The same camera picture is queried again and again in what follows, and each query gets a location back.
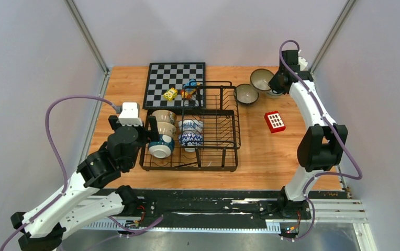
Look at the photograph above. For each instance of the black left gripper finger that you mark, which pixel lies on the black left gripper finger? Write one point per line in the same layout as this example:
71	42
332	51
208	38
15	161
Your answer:
114	122
152	131

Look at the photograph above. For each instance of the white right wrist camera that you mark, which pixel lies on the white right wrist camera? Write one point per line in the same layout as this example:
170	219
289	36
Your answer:
294	61

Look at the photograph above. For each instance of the aluminium frame post left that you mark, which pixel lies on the aluminium frame post left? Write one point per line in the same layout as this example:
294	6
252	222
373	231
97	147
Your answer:
79	20

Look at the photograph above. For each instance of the yellow owl toy block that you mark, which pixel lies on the yellow owl toy block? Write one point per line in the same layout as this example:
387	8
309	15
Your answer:
170	94

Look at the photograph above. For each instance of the teal white dotted bowl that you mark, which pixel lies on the teal white dotted bowl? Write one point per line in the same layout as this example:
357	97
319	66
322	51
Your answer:
162	148

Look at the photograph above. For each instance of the teal glazed large bowl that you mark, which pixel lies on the teal glazed large bowl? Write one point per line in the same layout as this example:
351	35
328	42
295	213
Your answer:
246	94

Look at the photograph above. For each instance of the black wire dish rack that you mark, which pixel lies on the black wire dish rack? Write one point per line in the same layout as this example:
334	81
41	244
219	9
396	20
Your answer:
221	133

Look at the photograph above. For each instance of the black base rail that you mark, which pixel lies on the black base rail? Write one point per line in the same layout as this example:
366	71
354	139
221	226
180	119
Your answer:
214	211

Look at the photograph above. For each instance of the black and white chessboard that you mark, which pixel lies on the black and white chessboard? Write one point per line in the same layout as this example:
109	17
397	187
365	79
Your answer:
164	76

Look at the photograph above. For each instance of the aluminium frame post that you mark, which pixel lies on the aluminium frame post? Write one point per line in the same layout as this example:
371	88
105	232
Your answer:
79	20
332	34

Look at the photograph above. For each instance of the beige floral bowl lower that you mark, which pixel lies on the beige floral bowl lower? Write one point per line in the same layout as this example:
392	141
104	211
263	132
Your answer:
167	128

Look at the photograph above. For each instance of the white blue rose bowl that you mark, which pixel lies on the white blue rose bowl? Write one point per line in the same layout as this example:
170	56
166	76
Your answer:
191	125

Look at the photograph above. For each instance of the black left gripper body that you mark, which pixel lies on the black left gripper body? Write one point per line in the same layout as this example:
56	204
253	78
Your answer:
142	138

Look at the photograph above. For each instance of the white grid pattern bowl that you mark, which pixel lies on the white grid pattern bowl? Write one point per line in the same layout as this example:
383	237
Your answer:
273	94

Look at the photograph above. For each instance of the blue white geometric bowl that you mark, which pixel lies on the blue white geometric bowl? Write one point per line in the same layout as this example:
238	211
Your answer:
190	139

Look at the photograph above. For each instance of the beige floral bowl upper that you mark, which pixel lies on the beige floral bowl upper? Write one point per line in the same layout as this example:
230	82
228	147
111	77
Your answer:
165	116

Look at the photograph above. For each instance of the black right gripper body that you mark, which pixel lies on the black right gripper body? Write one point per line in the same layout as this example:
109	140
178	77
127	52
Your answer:
275	82

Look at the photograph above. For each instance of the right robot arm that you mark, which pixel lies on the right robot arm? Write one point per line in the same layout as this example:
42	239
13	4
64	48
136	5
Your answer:
318	150

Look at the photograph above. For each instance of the beige floral bowl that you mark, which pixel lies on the beige floral bowl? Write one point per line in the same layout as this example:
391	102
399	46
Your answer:
167	128
165	116

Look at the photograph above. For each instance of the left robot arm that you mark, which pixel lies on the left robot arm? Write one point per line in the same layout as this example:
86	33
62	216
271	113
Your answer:
47	225

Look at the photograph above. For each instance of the black patterned rim bowl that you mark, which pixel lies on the black patterned rim bowl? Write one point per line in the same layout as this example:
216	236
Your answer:
260	78

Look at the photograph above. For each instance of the blue yellow toy brick car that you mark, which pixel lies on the blue yellow toy brick car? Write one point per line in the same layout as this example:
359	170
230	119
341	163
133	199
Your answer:
189	89

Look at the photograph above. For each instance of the red toy window brick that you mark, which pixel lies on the red toy window brick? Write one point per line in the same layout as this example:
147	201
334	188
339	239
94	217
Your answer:
274	122

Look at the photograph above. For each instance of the aluminium frame post right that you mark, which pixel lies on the aluminium frame post right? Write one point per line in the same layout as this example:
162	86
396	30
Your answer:
332	34

